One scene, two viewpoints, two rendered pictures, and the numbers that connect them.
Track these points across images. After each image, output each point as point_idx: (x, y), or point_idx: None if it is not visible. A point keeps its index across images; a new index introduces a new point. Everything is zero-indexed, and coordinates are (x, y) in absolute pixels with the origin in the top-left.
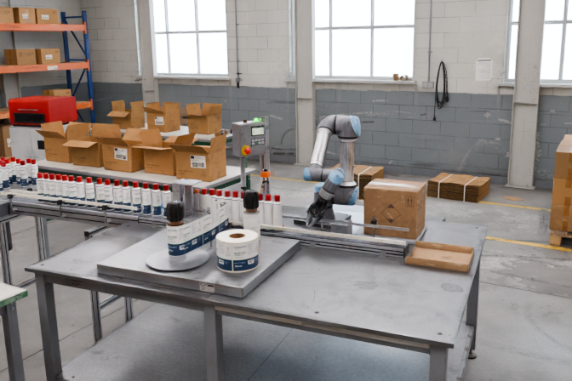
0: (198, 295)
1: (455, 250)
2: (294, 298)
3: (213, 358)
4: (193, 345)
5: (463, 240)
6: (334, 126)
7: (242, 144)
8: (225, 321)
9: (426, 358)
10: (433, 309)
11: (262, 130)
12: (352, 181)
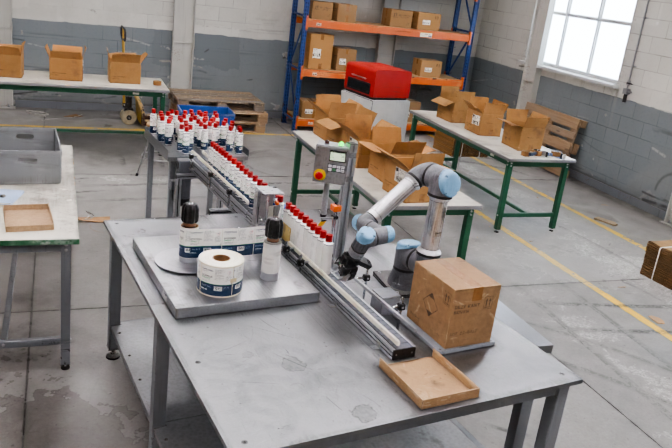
0: (153, 299)
1: (463, 382)
2: (210, 340)
3: (154, 365)
4: None
5: (507, 377)
6: (422, 176)
7: (315, 166)
8: None
9: None
10: (293, 420)
11: (343, 157)
12: (433, 251)
